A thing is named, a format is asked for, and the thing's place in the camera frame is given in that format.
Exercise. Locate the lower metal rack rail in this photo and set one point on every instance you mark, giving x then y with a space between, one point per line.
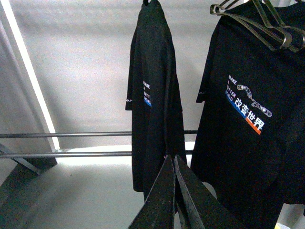
67 154

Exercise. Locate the clear plastic hanger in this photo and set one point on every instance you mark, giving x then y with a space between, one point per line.
269 37
280 26

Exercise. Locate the black printed t-shirt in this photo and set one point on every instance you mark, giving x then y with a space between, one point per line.
250 145

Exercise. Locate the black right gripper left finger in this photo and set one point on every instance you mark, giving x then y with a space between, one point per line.
158 210

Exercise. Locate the black hung t-shirt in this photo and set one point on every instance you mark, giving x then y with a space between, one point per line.
153 97

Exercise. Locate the metal rack rail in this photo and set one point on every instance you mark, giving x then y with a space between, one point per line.
67 154
81 134

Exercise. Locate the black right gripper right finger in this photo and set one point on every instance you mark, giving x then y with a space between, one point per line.
203 210

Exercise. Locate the upper metal rack rail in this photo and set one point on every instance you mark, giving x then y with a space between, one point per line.
81 134

